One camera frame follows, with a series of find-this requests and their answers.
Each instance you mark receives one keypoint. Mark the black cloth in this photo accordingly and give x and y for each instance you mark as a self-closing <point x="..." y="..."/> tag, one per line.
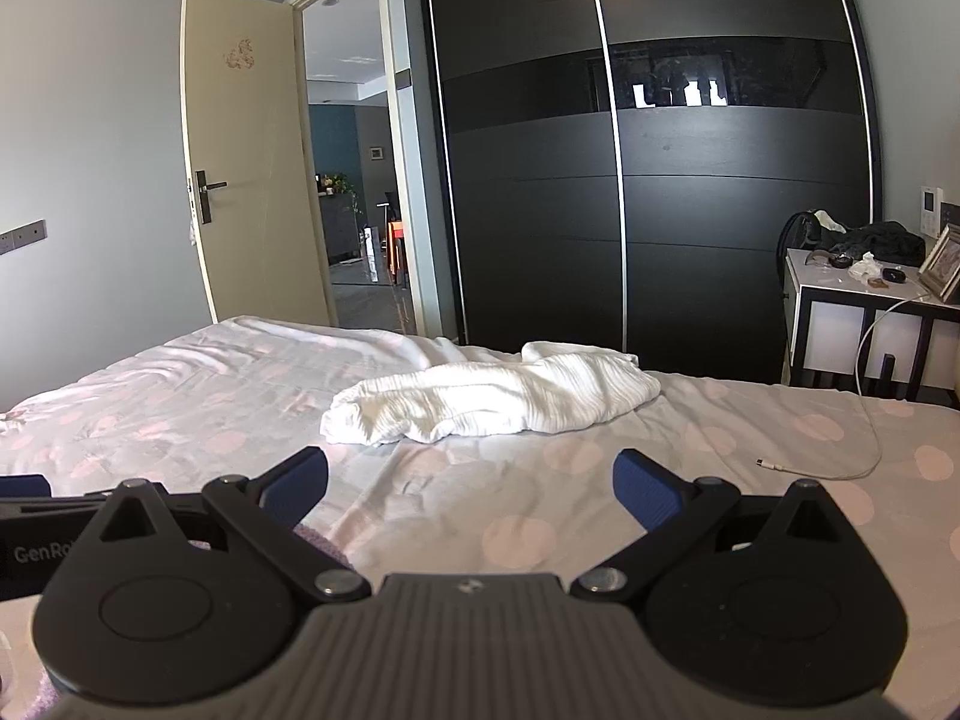
<point x="881" y="240"/>

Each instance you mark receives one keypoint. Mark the potted plant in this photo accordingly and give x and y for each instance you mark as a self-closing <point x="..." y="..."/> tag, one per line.
<point x="337" y="181"/>

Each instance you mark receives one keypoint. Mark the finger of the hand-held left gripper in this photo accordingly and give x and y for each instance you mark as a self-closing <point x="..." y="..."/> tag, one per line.
<point x="22" y="487"/>

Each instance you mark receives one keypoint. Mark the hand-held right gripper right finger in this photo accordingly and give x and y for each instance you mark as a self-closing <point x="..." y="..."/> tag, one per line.
<point x="645" y="491"/>

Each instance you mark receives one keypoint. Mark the white crinkled garment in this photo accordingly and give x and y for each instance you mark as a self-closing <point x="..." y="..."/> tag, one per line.
<point x="487" y="397"/>

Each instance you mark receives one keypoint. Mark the black sliding wardrobe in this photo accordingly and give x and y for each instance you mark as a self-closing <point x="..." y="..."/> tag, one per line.
<point x="675" y="202"/>

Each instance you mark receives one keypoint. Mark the grey wall switch panel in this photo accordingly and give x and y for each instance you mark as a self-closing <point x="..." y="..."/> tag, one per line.
<point x="22" y="236"/>

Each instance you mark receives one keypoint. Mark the black backpack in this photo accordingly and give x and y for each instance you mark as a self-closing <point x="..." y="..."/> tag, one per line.
<point x="799" y="232"/>

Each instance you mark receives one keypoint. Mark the white wall intercom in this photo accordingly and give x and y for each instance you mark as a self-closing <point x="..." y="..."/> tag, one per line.
<point x="933" y="214"/>

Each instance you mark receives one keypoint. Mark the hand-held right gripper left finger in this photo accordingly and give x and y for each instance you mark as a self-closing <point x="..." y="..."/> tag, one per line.
<point x="296" y="484"/>

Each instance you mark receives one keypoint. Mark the bed with polka-dot sheet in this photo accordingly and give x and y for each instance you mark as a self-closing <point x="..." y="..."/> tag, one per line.
<point x="600" y="480"/>

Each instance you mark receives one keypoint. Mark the cream room door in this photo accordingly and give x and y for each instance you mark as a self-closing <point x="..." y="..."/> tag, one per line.
<point x="255" y="165"/>

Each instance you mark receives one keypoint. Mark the picture frame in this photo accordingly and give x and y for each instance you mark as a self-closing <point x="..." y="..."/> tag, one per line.
<point x="945" y="262"/>

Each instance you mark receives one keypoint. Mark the orange chair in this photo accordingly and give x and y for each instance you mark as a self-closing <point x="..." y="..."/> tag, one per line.
<point x="394" y="247"/>

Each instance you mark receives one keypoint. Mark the white tissue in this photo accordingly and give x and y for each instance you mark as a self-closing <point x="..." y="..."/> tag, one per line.
<point x="866" y="264"/>

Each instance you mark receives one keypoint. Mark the white nightstand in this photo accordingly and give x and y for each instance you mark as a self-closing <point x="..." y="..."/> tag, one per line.
<point x="832" y="322"/>

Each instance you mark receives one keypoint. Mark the dark hallway cabinet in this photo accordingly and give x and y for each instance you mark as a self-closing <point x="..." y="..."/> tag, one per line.
<point x="341" y="229"/>

